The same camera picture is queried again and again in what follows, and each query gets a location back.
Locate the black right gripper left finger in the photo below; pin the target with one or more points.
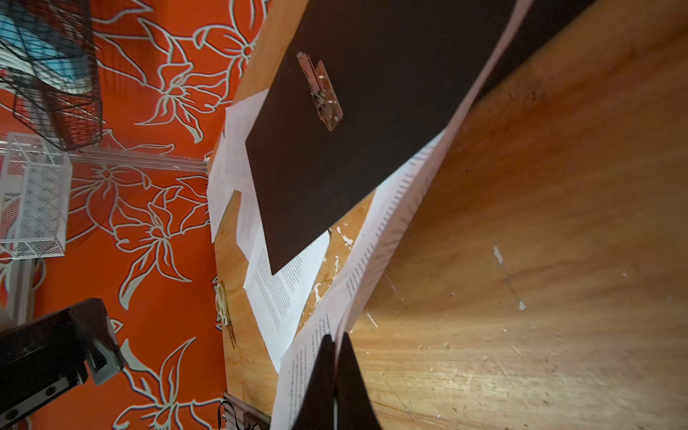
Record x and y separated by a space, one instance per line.
317 409

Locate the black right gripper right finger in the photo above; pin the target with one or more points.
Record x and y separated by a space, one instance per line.
354 408

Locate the printed paper sheet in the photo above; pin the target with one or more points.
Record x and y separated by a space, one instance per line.
391 212
277 299

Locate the blue folder black inside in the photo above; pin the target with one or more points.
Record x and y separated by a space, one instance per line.
400 70

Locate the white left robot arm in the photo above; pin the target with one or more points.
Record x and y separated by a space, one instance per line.
44 359

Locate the metal folder clip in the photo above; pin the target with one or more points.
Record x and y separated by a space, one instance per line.
326 102

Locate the printed paper sheet angled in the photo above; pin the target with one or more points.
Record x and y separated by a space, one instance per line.
231 172

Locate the blue box in basket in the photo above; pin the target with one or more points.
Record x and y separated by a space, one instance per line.
29 45

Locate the scissors with cream handles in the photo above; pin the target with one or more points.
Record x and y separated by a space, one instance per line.
222 310

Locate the white mesh wall basket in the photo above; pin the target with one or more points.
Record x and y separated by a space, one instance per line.
35 193

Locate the black wire wall basket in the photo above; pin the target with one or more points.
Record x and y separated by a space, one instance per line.
66 121

